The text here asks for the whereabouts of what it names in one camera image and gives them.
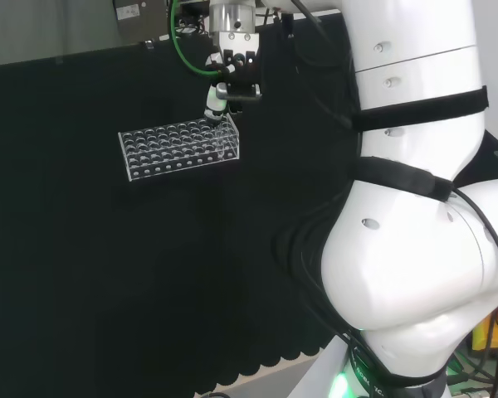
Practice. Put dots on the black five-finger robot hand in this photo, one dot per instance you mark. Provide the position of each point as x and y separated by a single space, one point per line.
240 70

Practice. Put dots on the clear glass test tube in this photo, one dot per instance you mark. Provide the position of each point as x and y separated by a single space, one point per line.
221 145

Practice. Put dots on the clear plastic test tube rack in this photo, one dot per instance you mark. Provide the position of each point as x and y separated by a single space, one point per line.
170 149

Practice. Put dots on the metal cloth clip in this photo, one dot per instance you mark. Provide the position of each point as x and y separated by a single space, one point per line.
148 45

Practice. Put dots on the grey equipment box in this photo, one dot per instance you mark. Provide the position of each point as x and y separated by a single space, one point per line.
139 20

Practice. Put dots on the black bench cloth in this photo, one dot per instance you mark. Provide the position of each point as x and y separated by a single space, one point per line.
108 269

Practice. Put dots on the yellow stop button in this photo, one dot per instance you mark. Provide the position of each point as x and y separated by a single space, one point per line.
479 336

